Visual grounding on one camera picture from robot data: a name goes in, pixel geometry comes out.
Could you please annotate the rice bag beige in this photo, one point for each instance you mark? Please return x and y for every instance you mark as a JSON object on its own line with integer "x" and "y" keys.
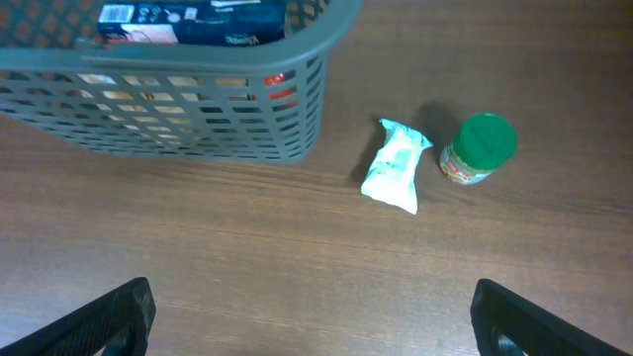
{"x": 164, "y": 110}

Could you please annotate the grey plastic basket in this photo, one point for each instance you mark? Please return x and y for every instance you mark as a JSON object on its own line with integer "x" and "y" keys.
{"x": 233, "y": 80}

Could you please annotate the tissue multipack blue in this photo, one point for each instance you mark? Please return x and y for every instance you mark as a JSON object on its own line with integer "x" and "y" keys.
{"x": 215, "y": 23}

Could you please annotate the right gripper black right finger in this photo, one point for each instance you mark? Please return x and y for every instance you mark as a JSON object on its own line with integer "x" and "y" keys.
{"x": 504, "y": 323}

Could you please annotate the green lid jar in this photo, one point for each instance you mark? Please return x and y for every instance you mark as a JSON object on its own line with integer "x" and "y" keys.
{"x": 483, "y": 144}

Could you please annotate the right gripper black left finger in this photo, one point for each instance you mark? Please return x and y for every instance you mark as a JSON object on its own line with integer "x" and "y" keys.
{"x": 118, "y": 323}

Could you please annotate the spaghetti pack red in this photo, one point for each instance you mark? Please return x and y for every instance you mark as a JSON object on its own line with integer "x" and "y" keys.
{"x": 272, "y": 93}

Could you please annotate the white teal packet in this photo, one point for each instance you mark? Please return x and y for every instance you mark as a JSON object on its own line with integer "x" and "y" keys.
{"x": 390, "y": 177}

